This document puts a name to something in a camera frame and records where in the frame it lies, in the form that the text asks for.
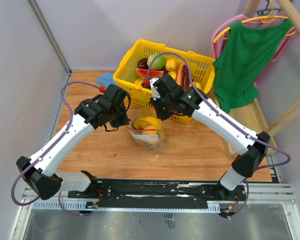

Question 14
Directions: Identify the clear zip top bag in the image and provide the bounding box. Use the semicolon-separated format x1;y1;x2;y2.
126;107;165;152

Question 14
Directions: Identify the green cabbage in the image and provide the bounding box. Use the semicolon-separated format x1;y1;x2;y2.
147;54;166;70

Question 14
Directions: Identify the yellow peach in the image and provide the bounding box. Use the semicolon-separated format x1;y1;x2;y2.
142;125;161;140

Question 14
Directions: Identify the raw meat slab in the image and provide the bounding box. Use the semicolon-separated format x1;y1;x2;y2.
175;63;191;91

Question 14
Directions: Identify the pink shirt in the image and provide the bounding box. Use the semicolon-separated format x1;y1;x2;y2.
211;12;297;62

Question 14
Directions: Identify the wooden clothes rack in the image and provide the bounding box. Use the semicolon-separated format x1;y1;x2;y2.
231;0;300;155

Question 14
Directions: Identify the blue cloth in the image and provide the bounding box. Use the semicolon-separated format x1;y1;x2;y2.
96;72;116;88

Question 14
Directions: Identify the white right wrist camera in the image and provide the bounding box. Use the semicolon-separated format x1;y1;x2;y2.
149;77;160;101

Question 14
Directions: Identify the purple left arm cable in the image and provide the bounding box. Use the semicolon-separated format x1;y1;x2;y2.
10;81;106;206

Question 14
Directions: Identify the green tank top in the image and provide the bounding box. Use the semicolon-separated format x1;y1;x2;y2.
213;19;293;114

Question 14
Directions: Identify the yellow plastic basket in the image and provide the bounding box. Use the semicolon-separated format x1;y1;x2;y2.
112;39;216;125

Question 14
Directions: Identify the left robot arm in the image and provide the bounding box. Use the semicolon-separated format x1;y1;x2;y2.
16;84;131;200

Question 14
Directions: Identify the aluminium frame post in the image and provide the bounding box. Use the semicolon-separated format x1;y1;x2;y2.
26;0;72;76

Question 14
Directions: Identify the yellow clothes hanger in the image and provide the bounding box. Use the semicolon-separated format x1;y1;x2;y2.
212;0;288;43

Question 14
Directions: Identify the yellow lemon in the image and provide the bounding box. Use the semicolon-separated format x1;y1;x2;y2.
165;59;177;72

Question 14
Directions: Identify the watermelon slice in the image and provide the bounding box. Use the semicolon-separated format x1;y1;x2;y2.
136;68;164;80

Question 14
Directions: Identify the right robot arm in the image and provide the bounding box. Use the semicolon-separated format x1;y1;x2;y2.
149;74;270;200

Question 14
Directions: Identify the yellow banana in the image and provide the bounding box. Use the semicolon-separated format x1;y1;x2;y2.
132;116;162;130

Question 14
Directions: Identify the grey clothes hanger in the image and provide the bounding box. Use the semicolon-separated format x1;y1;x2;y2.
243;0;282;17

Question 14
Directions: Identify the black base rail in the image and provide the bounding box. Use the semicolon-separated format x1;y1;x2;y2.
67;178;246;209

